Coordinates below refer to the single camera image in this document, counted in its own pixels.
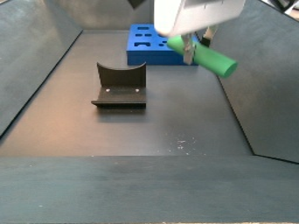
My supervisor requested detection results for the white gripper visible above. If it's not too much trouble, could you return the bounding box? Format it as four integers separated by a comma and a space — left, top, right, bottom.
154, 0, 246, 65

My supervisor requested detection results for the green oval cylinder peg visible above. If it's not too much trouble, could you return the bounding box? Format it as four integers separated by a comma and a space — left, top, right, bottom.
167, 36, 239, 78

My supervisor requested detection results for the black curved fixture stand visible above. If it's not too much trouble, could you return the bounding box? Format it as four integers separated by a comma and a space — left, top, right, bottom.
91, 63, 147, 108

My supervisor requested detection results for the blue shape-sorting block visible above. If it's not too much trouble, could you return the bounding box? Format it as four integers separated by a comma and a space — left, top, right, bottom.
126, 24, 185, 66

